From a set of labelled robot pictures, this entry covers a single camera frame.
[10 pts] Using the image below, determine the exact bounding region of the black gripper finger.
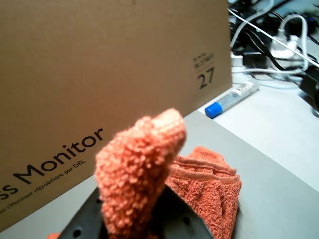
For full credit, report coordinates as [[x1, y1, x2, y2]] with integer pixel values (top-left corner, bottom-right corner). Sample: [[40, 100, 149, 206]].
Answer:
[[59, 189, 106, 239], [149, 184, 214, 239]]

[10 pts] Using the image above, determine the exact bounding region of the brown cardboard monitor box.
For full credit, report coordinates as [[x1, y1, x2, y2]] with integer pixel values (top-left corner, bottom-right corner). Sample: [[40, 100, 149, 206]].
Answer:
[[0, 0, 233, 234]]

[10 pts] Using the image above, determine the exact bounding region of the black plug adapter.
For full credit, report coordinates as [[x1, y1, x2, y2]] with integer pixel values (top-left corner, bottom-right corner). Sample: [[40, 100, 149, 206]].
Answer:
[[243, 52, 269, 68]]

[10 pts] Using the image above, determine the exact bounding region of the grey table mat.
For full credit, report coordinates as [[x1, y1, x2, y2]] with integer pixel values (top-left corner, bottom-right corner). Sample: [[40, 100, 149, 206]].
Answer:
[[0, 109, 319, 239]]

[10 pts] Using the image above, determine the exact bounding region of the orange terry towel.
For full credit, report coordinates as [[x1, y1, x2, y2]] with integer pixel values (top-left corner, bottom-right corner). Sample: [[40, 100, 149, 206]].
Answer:
[[46, 108, 243, 239]]

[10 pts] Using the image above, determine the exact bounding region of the white plug adapter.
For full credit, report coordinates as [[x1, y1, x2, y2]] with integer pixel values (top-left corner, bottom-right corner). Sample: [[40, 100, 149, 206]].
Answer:
[[270, 34, 301, 59]]

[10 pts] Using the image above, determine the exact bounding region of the black power brick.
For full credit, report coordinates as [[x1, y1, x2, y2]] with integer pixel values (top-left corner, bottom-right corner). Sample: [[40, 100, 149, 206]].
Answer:
[[299, 67, 319, 115]]

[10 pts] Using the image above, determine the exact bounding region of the blue capped clear tube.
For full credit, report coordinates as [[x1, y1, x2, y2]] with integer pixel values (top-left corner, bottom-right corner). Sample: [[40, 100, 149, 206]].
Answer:
[[204, 81, 260, 119]]

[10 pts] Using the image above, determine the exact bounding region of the thick white cable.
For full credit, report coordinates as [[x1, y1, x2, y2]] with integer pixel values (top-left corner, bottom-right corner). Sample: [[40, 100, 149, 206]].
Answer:
[[279, 14, 310, 72]]

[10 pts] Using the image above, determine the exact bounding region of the white power strip with cables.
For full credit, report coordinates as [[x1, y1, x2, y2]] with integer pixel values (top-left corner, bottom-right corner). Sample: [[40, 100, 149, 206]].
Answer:
[[228, 7, 319, 68]]

